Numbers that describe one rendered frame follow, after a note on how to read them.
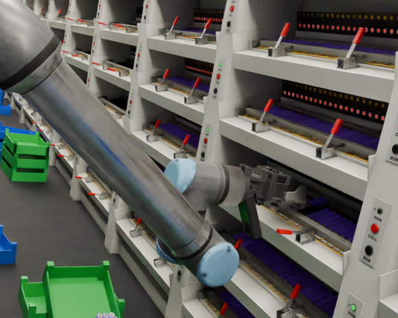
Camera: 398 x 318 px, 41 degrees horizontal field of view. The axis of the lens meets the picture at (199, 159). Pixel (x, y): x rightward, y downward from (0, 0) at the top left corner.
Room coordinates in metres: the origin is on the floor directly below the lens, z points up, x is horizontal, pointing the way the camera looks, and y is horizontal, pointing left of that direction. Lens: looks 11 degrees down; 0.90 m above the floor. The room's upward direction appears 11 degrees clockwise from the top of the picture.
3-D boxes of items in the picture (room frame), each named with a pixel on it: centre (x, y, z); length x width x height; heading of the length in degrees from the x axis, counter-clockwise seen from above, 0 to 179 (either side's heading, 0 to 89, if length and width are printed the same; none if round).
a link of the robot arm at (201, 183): (1.11, 0.00, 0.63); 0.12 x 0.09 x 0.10; 118
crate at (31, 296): (1.60, 0.32, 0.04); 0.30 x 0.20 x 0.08; 118
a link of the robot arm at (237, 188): (1.15, -0.08, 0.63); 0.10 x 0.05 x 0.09; 28
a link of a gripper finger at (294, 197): (1.21, -0.25, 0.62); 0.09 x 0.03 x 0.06; 113
